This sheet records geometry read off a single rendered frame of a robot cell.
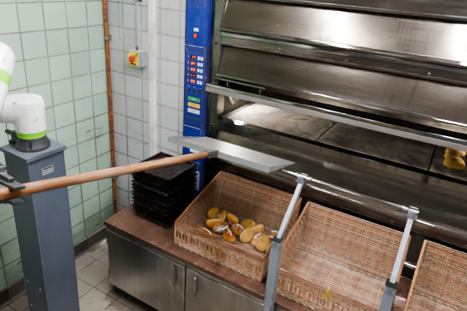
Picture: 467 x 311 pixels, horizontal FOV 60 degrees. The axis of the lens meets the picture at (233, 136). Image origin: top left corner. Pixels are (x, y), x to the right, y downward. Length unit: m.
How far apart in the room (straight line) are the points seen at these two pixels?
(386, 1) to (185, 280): 1.74
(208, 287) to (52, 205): 0.89
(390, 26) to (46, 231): 1.88
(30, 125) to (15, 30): 0.70
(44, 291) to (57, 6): 1.58
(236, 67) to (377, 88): 0.77
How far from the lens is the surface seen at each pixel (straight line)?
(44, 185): 1.17
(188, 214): 2.37
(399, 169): 2.15
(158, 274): 2.49
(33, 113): 1.98
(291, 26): 2.14
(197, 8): 2.38
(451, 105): 2.04
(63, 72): 2.73
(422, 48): 1.99
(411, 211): 1.81
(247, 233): 2.37
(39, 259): 2.29
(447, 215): 2.22
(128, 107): 2.92
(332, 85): 2.10
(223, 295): 2.26
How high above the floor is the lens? 2.02
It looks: 22 degrees down
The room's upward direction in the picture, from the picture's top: 4 degrees clockwise
